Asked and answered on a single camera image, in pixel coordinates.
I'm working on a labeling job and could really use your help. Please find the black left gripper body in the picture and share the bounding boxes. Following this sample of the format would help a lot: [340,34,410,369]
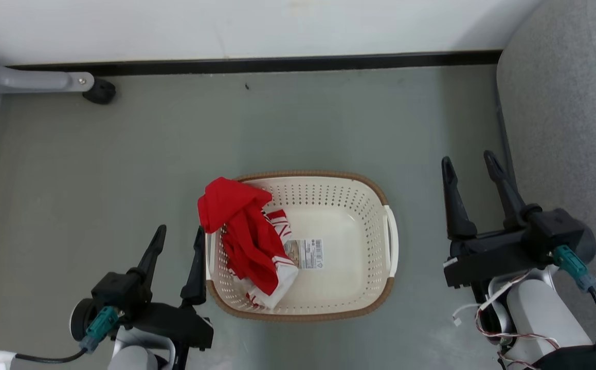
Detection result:
[70,271,214,370]

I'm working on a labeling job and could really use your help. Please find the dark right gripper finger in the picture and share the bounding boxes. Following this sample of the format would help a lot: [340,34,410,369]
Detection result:
[441,156,478,241]
[483,150,543,230]

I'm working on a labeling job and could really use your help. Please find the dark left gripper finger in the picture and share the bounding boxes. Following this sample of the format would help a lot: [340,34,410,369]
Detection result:
[125,225,167,288]
[180,226,207,308]

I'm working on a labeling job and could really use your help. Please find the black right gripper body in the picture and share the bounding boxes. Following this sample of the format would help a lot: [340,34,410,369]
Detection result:
[443,206,596,301]

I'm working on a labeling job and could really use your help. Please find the red and white garment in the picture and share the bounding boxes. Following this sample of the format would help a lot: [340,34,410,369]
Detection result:
[197,177,299,310]

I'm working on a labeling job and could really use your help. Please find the grey fabric sofa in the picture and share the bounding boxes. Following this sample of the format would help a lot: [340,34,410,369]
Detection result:
[496,0,596,370]

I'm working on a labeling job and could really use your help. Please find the white barcode sticker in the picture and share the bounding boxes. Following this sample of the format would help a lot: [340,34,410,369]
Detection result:
[283,238,325,270]

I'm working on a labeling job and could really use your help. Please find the cream perforated laundry basket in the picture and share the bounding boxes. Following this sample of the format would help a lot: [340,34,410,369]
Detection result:
[204,171,399,323]

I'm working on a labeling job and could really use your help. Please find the black round levelling foot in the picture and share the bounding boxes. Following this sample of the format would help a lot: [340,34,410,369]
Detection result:
[82,78,117,105]

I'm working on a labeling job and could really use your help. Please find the black baseboard strip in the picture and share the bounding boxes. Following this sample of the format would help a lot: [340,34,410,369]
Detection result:
[9,49,503,78]

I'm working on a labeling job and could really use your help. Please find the thin white red wires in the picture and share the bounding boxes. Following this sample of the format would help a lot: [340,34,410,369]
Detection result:
[452,270,561,370]

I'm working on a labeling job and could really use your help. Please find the black cable teal plug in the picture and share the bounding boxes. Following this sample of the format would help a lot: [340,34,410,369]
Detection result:
[552,245,596,350]
[0,307,123,370]

